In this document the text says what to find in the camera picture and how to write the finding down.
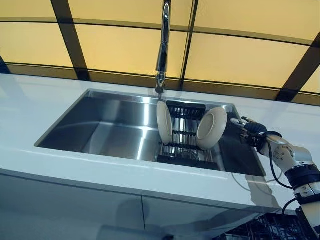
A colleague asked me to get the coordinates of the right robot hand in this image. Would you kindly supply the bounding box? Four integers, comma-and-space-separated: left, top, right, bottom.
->
229, 116, 269, 152

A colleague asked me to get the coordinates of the cream round ceramic plate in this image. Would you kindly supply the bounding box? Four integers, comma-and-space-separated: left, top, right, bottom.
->
195, 106, 229, 151
156, 100, 174, 146

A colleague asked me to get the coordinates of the black dish drying rack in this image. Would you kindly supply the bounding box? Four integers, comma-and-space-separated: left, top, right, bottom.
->
156, 99, 221, 171

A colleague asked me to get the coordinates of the narrow white cabinet door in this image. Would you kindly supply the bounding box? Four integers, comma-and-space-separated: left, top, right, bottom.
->
140, 195, 261, 240

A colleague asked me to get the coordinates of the chrome gooseneck kitchen faucet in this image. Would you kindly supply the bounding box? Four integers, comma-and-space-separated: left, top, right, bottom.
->
154, 0, 174, 101

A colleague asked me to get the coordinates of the stainless steel sink basin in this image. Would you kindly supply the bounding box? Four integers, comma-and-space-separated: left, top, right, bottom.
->
34, 88, 267, 178

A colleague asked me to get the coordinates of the wide white cabinet door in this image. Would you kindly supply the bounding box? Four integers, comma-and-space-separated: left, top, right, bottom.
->
0, 171, 147, 240

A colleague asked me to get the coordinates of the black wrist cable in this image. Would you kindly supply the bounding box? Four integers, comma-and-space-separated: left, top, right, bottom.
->
268, 139, 301, 217

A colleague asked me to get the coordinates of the black wire dishwasher basket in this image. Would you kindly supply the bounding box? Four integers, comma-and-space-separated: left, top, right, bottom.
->
214, 211, 320, 240

